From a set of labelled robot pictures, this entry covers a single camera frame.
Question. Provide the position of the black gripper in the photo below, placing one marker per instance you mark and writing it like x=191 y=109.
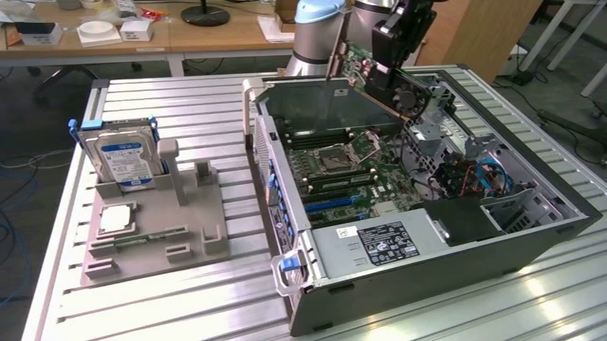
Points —
x=395 y=39

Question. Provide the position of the green GPU card with bracket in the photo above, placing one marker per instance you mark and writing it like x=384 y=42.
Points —
x=360 y=60

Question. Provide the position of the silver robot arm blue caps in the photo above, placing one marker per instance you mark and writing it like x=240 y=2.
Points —
x=315 y=46

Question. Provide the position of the black RAM slot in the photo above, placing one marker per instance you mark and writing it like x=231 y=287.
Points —
x=335 y=173
x=342 y=185
x=316 y=130
x=320 y=138
x=319 y=134
x=343 y=189
x=322 y=143

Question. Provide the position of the black expansion slot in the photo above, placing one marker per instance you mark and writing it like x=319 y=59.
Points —
x=332 y=196

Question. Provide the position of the wooden cabinet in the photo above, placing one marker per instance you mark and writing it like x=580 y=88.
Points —
x=479 y=35

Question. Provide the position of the brown cardboard box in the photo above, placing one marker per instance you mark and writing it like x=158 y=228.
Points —
x=284 y=14

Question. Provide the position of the white paper stack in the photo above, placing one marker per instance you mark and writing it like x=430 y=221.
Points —
x=275 y=32

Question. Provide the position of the white device red dot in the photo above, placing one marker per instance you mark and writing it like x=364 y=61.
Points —
x=514 y=62

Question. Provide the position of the black power brick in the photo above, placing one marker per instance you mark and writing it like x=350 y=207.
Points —
x=523 y=78

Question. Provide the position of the silver disk bay cage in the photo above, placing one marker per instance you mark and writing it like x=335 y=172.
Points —
x=431 y=142

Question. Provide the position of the silver socket cover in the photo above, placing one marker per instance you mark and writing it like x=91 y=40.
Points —
x=367 y=145

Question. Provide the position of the CPU socket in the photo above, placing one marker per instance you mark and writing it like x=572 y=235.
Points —
x=334 y=160

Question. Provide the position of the black round lamp base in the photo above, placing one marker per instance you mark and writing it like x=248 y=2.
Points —
x=204 y=16

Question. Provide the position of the green RAM stick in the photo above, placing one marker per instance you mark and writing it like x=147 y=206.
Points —
x=342 y=181
x=141 y=241

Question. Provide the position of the black floor stand base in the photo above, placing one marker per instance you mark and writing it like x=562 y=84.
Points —
x=574 y=126

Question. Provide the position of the silver chipset heatsink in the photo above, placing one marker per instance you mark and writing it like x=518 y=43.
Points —
x=387 y=208

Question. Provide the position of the red packet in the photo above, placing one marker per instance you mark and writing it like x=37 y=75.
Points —
x=154 y=15

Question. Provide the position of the white labelled box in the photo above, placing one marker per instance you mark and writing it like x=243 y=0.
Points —
x=137 y=30

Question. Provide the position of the silver power supply unit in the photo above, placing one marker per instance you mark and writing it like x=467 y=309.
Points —
x=332 y=250

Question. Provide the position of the white box round lid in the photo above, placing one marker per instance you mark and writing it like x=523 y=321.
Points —
x=97 y=33

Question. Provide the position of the grey parts rack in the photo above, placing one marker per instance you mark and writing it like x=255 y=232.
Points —
x=190 y=220

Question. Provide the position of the hard disk with blue label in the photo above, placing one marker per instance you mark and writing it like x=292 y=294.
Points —
x=120 y=160

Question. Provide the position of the blue disk caddy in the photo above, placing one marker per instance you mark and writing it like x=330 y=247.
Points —
x=92 y=125

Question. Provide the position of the black and silver PC case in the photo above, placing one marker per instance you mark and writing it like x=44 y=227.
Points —
x=427 y=284

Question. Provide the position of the grey cup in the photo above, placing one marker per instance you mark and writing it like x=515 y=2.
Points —
x=69 y=4

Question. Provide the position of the black office chair base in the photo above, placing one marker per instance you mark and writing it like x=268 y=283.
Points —
x=61 y=76

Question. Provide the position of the white box black top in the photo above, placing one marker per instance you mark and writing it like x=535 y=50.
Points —
x=43 y=37

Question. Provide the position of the silver CPU chip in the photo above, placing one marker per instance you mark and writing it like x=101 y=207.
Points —
x=115 y=219

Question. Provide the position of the orange flat packet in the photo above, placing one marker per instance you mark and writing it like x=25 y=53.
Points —
x=9 y=37

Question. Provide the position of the white table frame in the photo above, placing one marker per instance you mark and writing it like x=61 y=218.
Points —
x=546 y=35

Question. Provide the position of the wooden desk white frame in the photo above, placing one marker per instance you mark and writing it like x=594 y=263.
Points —
x=214 y=39

